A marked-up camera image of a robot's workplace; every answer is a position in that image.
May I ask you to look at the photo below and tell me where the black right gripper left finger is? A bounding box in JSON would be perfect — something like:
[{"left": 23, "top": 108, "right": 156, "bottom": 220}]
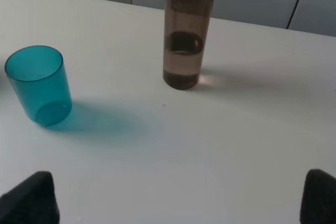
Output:
[{"left": 1, "top": 171, "right": 60, "bottom": 224}]

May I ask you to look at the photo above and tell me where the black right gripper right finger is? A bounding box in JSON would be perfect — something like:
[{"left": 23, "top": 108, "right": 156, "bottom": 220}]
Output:
[{"left": 300, "top": 169, "right": 335, "bottom": 224}]

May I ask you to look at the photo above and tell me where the teal translucent plastic cup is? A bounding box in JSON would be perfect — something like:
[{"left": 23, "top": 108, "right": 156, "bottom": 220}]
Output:
[{"left": 4, "top": 45, "right": 72, "bottom": 126}]

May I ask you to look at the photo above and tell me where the brown translucent water bottle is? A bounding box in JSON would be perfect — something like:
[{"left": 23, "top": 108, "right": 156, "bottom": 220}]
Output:
[{"left": 163, "top": 0, "right": 214, "bottom": 90}]

